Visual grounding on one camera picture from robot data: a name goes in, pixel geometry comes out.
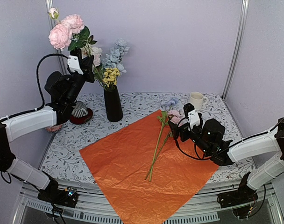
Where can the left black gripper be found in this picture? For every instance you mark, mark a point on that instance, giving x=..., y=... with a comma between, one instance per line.
x=88, y=69

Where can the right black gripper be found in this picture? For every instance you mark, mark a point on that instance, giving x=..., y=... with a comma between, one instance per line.
x=183, y=131

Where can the white artificial flower stem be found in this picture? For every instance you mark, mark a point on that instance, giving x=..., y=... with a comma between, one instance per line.
x=94, y=51

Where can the blue artificial flower stem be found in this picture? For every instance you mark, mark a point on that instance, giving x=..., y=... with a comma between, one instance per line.
x=114, y=58

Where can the yellow artificial flower sprig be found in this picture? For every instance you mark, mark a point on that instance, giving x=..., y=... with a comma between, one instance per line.
x=110, y=76

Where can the pale blue poppy stem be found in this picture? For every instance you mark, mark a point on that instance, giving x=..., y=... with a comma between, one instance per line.
x=170, y=104

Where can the large pink rose stem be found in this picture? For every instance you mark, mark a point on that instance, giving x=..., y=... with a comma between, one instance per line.
x=81, y=38

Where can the orange yellow wrapping paper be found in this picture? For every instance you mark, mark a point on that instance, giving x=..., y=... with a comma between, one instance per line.
x=120, y=162

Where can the pink artificial flower stem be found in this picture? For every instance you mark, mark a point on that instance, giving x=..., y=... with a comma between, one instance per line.
x=96, y=60

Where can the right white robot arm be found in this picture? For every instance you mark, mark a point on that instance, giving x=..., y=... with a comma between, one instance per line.
x=266, y=147

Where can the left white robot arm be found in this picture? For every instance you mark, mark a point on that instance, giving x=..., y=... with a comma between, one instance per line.
x=25, y=124

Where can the tall black vase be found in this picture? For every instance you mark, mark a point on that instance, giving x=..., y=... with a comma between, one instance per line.
x=113, y=107

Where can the white ceramic mug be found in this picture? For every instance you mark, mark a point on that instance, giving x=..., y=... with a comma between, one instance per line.
x=198, y=100

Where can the striped ceramic cup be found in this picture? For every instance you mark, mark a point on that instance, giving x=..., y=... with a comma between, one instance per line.
x=79, y=110

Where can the red round coaster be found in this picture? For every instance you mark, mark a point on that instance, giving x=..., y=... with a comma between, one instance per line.
x=82, y=120

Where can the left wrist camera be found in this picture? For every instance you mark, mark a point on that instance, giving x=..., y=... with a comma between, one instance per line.
x=74, y=60

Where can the left aluminium frame post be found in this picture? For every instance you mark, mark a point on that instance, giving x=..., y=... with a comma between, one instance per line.
x=60, y=33

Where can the aluminium frame post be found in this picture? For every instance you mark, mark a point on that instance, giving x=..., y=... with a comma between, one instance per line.
x=60, y=33
x=237, y=47

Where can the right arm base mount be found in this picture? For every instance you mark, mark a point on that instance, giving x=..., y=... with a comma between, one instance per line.
x=243, y=194

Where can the aluminium front rail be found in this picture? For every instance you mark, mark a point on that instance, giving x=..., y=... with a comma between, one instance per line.
x=94, y=208

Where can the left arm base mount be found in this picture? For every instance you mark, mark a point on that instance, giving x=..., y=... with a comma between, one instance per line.
x=67, y=197

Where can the right aluminium frame post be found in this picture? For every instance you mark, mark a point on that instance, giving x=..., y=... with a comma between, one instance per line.
x=237, y=47

